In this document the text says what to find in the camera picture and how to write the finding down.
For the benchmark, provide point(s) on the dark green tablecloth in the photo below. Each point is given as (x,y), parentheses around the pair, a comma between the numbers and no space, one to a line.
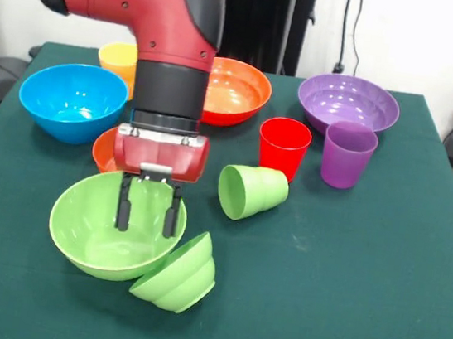
(318,294)

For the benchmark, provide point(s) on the small orange bowl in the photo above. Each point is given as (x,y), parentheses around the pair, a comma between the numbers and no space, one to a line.
(103,153)

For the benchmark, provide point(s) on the large green bowl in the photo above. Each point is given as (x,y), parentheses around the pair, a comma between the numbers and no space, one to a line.
(90,222)

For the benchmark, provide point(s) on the yellow cup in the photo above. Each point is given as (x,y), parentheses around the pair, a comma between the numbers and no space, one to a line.
(117,61)

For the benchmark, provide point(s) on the large purple bowl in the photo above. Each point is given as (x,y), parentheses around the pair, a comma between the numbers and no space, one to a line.
(344,97)

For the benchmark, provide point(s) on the purple cup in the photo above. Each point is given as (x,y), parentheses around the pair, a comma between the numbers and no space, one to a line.
(347,156)

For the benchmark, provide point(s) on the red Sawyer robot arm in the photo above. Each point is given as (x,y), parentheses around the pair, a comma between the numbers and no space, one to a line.
(147,8)

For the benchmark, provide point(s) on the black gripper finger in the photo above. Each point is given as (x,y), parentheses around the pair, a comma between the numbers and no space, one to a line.
(172,216)
(124,206)

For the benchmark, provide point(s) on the green cup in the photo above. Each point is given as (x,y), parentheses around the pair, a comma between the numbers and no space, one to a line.
(257,190)

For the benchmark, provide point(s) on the small green bowl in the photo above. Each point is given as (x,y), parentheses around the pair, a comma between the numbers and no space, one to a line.
(182,281)

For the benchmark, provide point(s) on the blue bowl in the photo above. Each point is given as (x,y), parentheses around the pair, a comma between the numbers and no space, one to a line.
(73,99)

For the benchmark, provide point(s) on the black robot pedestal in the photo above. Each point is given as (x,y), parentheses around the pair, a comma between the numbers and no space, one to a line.
(267,16)

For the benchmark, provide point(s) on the large orange bowl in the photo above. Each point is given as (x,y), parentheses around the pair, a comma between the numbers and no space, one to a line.
(240,96)

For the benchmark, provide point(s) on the red cup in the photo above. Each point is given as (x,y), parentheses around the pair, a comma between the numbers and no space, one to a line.
(284,143)

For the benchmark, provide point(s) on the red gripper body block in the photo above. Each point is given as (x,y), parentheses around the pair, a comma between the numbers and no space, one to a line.
(161,158)

